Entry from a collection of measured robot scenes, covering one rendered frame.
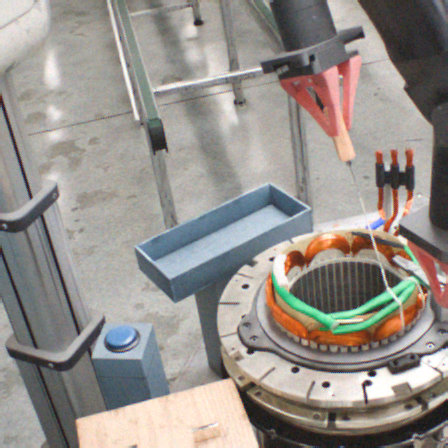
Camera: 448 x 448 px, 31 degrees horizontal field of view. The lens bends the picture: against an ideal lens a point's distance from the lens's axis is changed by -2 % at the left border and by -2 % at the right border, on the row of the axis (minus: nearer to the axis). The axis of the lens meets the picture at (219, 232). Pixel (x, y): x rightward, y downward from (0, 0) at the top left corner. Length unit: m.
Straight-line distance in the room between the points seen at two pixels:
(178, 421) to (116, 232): 2.31
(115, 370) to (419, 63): 0.64
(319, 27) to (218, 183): 2.58
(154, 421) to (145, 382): 0.16
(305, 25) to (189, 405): 0.44
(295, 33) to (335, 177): 2.52
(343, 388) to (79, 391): 0.55
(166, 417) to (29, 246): 0.36
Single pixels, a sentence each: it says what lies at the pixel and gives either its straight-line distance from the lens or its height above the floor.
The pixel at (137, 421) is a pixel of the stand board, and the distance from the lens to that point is 0.95.
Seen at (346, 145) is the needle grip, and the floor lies 1.32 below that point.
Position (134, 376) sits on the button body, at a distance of 1.10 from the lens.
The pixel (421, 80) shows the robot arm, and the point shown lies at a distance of 0.64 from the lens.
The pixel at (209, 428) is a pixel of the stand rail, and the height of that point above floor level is 1.08.
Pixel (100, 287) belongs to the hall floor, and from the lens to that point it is 2.95.
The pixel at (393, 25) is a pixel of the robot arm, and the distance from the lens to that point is 0.61.
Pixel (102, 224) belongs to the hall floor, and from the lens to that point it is 3.28.
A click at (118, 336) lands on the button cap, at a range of 1.09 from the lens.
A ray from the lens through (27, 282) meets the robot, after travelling 1.21.
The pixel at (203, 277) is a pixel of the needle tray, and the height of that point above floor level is 1.04.
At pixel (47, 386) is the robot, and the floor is 0.85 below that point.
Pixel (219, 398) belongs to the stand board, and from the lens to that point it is 0.95.
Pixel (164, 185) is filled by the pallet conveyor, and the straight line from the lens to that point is 2.75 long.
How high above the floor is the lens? 1.75
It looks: 34 degrees down
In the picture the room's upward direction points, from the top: 10 degrees counter-clockwise
